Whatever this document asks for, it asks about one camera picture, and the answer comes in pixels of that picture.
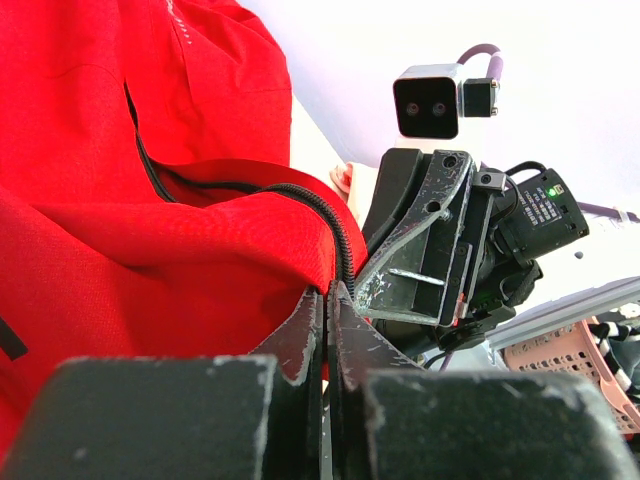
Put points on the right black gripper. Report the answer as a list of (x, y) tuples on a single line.
[(411, 233)]

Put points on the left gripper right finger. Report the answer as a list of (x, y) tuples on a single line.
[(391, 419)]

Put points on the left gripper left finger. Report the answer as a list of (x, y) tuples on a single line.
[(256, 416)]

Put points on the pink plastic basket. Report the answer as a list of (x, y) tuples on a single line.
[(573, 349)]

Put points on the black white striped cloth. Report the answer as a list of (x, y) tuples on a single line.
[(616, 334)]

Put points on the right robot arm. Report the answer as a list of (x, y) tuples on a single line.
[(545, 217)]

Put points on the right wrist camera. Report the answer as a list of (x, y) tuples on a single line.
[(431, 100)]

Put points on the red zip jacket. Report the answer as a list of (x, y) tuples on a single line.
[(140, 141)]

